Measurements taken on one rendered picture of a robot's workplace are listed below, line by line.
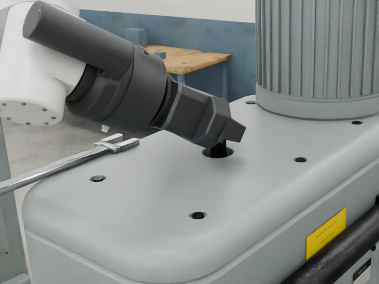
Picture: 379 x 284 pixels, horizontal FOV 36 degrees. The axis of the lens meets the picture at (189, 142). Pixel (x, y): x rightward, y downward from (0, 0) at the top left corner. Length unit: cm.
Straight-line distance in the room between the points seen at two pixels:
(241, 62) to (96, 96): 549
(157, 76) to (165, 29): 606
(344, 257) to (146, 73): 29
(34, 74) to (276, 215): 26
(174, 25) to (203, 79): 68
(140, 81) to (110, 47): 6
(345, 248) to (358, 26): 28
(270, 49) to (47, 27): 39
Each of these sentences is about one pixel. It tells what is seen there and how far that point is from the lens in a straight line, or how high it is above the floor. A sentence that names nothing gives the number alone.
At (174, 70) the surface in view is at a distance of 551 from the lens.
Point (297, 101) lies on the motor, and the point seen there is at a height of 192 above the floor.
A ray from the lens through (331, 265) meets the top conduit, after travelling 65.
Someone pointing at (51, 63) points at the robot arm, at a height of 204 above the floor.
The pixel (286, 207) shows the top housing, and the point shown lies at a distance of 60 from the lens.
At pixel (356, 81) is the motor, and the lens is 80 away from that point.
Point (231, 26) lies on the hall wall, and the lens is 603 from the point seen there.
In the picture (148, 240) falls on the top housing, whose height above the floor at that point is 189.
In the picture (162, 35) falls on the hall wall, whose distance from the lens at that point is 670.
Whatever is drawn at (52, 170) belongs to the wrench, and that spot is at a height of 190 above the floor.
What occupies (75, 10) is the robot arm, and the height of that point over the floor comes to 207.
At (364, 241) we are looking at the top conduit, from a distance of 70.
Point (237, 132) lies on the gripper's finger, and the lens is 69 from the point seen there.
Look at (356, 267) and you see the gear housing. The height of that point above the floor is 171.
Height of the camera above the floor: 215
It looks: 20 degrees down
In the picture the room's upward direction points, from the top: 3 degrees counter-clockwise
